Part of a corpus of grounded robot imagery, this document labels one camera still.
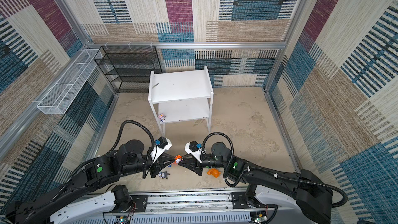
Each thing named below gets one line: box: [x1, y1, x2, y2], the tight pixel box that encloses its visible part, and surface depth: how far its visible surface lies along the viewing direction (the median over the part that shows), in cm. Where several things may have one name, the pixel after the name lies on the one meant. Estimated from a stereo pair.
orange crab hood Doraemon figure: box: [174, 154, 182, 165], surface depth 66 cm
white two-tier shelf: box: [148, 65, 215, 136], surface depth 81 cm
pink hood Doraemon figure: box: [158, 113, 166, 123], surface depth 83 cm
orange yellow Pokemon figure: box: [206, 168, 222, 179], surface depth 81 cm
